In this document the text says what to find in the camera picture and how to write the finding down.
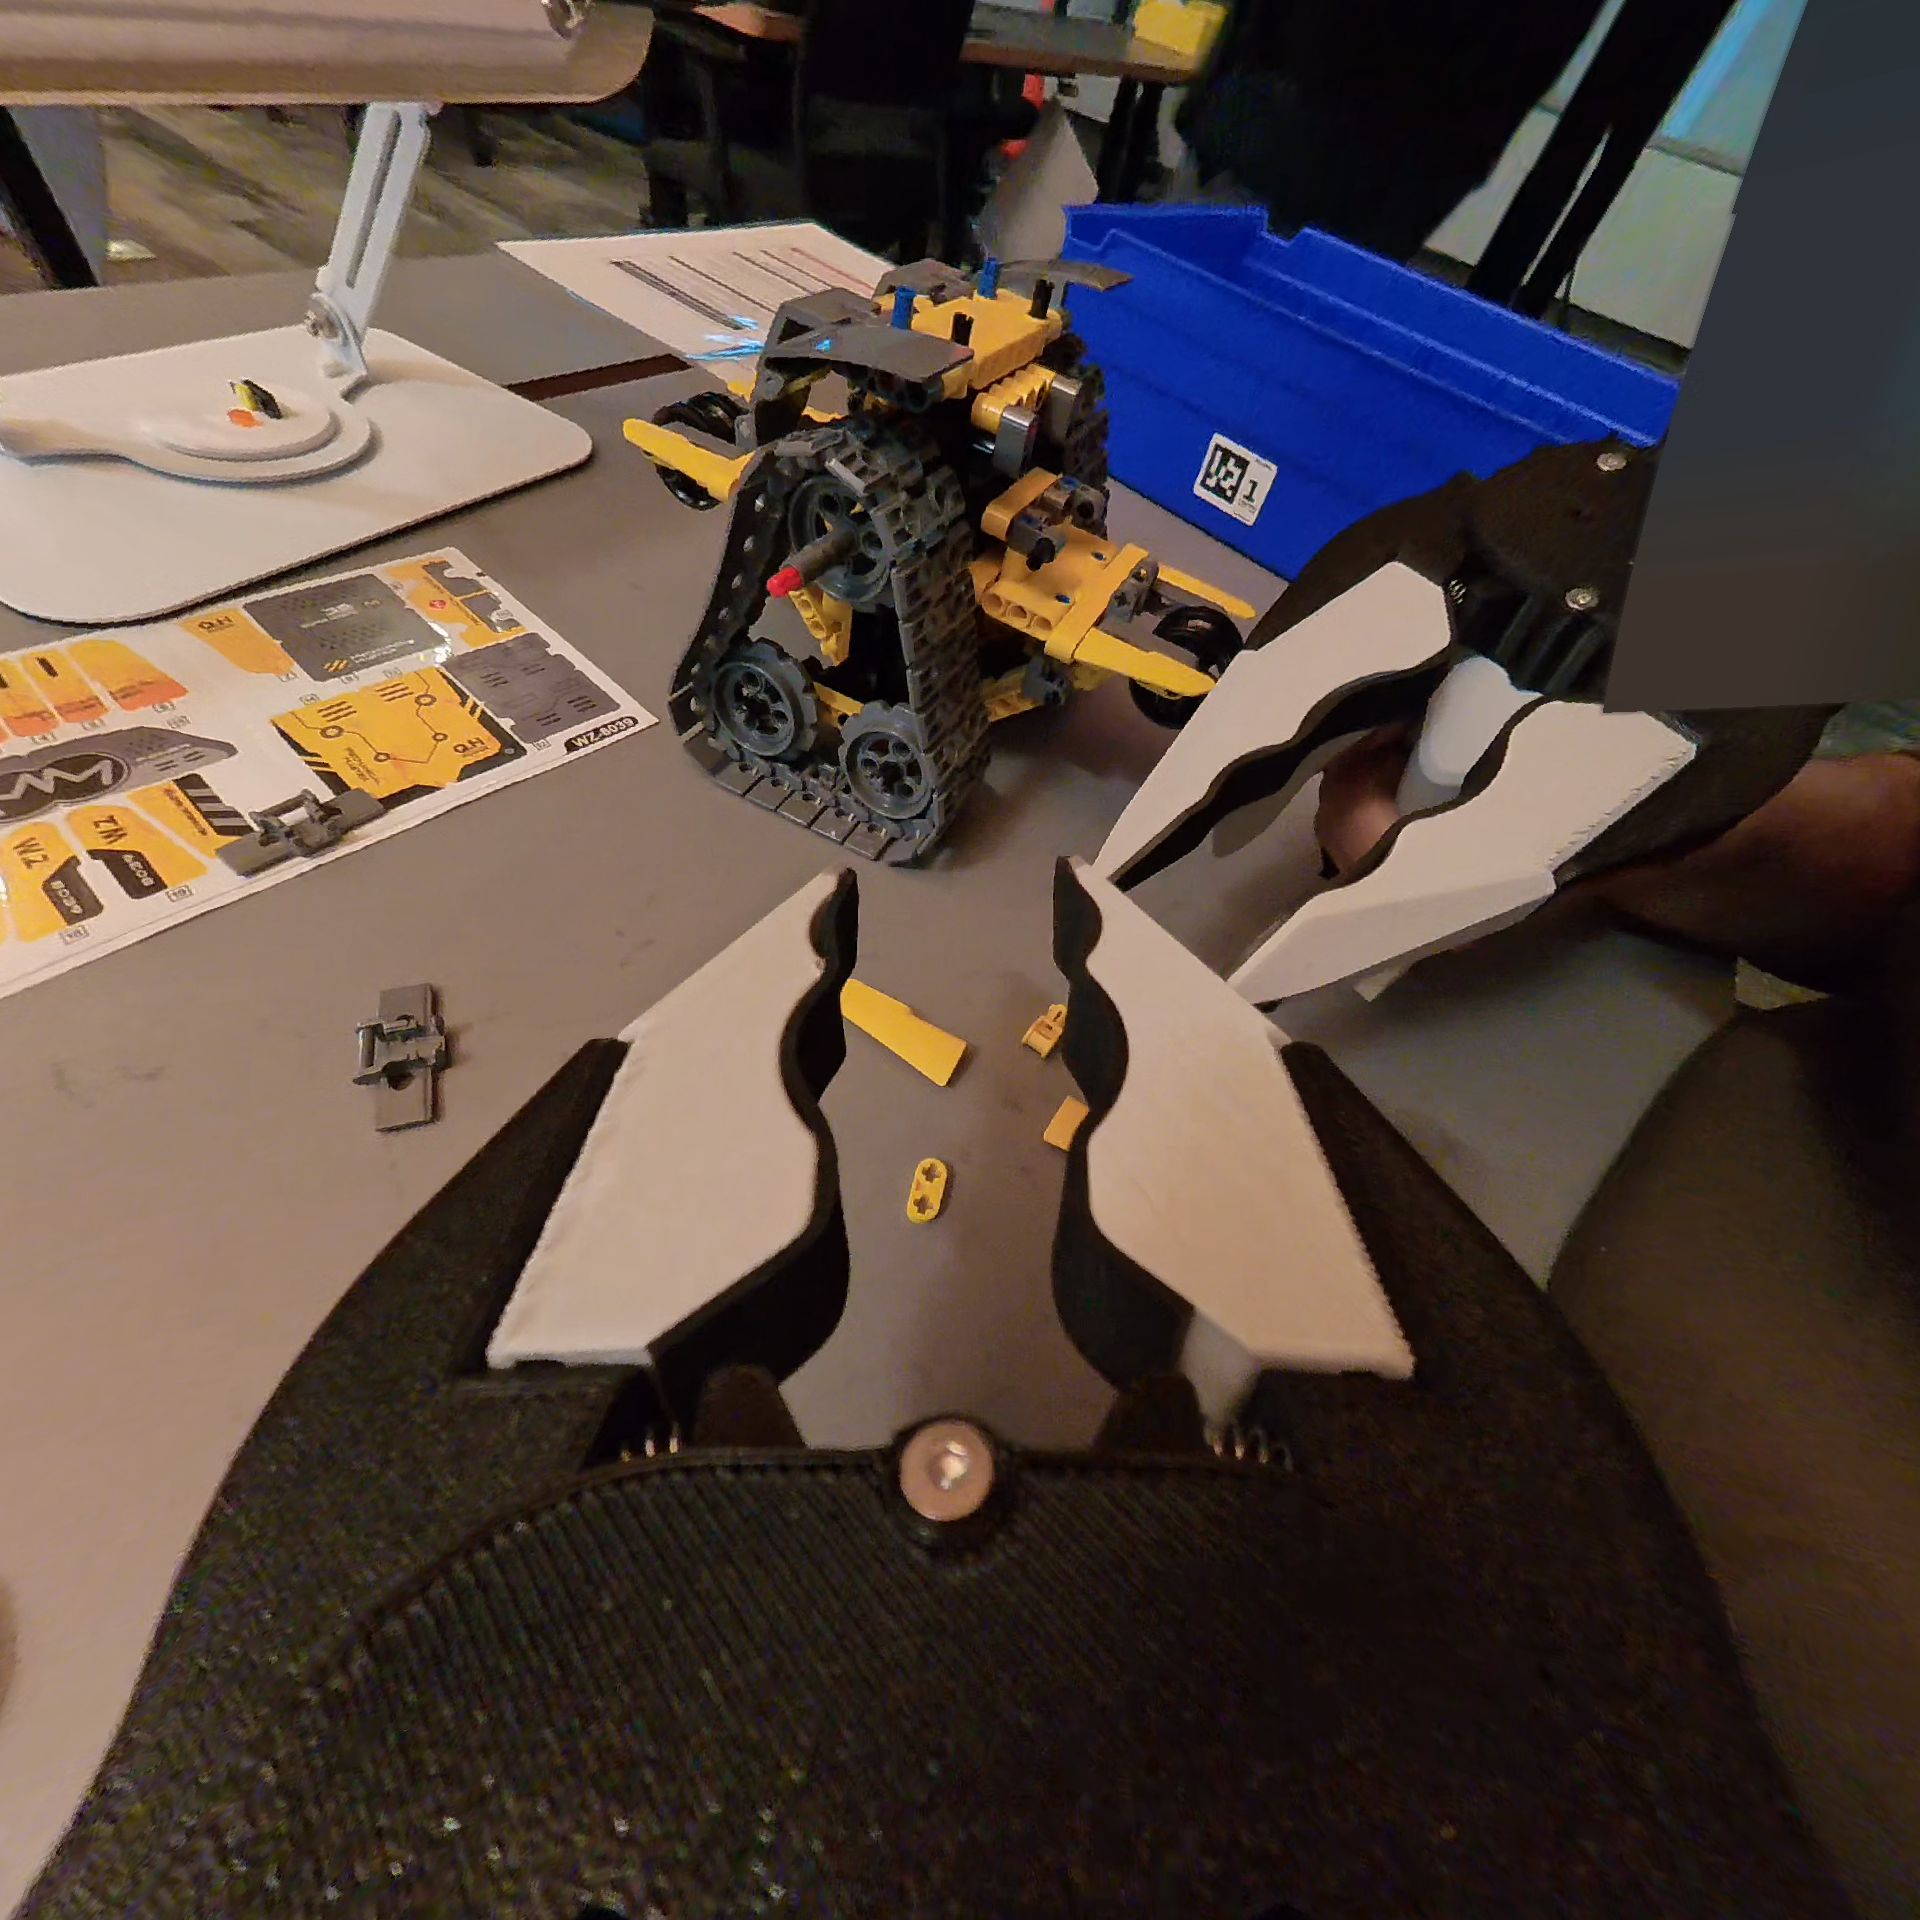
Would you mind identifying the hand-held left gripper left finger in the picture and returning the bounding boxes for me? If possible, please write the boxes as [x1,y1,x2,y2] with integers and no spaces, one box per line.
[485,863,860,1419]

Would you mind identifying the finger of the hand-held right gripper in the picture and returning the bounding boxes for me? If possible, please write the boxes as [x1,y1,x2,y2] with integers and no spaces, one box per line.
[1093,463,1502,902]
[1228,656,1701,1007]

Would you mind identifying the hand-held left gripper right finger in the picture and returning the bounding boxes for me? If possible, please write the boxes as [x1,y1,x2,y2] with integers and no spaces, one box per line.
[1048,855,1417,1448]

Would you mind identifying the grey track link piece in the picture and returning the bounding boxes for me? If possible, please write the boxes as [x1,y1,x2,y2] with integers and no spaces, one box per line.
[219,791,387,880]
[351,983,452,1134]

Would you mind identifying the person's right hand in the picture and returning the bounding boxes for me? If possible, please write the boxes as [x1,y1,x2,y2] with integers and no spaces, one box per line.
[1317,727,1920,999]

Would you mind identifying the blue plastic bin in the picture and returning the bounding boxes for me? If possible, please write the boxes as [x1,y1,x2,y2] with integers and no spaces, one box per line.
[1063,202,1680,578]

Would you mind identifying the yellow wedge panel piece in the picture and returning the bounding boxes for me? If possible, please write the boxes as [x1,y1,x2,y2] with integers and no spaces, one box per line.
[838,978,969,1088]

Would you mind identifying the yellow grey tracked toy vehicle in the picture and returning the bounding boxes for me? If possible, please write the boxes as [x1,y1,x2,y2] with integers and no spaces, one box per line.
[621,259,1260,868]

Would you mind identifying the yellow grey sticker sheet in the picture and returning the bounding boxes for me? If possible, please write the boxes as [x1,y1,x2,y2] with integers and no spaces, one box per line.
[0,547,659,999]

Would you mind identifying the person's leg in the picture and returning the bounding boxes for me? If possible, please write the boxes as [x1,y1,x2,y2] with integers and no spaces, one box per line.
[1544,997,1920,1920]

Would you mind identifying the background wooden desk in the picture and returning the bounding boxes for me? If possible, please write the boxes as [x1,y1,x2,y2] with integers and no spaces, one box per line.
[959,0,1248,167]

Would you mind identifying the printed white paper sheet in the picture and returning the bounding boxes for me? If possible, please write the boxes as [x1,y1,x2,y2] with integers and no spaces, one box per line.
[499,224,902,360]

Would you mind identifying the white metal stand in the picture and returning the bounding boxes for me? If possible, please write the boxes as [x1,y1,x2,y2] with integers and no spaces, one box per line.
[0,0,653,627]

